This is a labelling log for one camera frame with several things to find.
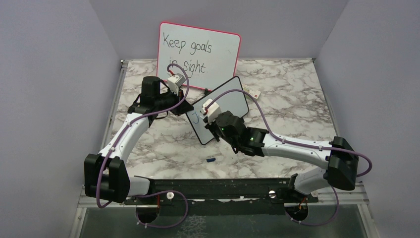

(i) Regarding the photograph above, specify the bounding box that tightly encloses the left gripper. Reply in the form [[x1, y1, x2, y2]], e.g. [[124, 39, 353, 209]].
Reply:
[[155, 86, 194, 116]]

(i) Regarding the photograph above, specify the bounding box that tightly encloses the black framed small whiteboard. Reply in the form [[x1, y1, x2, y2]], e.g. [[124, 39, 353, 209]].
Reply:
[[186, 76, 249, 145]]

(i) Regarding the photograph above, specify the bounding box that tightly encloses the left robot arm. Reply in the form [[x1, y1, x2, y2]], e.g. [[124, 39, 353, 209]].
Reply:
[[84, 73, 193, 204]]

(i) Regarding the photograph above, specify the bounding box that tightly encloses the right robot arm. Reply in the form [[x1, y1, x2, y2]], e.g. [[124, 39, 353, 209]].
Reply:
[[203, 111, 359, 202]]

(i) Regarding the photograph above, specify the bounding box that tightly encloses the pink framed whiteboard with writing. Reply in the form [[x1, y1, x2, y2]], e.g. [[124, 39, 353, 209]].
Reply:
[[157, 22, 241, 90]]

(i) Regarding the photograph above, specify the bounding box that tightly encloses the white eraser box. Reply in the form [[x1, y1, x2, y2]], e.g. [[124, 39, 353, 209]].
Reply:
[[242, 84, 261, 100]]

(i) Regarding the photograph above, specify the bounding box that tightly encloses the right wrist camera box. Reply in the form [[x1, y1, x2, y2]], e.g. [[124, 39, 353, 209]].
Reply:
[[200, 98, 221, 124]]

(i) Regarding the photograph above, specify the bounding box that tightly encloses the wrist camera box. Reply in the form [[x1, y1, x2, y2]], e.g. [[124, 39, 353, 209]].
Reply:
[[200, 98, 221, 124], [167, 73, 186, 96]]

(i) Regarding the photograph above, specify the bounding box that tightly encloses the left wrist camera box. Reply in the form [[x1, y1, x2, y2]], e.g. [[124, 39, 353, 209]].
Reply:
[[167, 73, 186, 96]]

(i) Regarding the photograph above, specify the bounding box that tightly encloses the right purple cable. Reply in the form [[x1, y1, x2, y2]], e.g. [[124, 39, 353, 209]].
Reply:
[[205, 89, 373, 227]]

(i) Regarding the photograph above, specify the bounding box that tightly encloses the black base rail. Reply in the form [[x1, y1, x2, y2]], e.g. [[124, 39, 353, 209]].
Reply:
[[124, 178, 318, 216]]

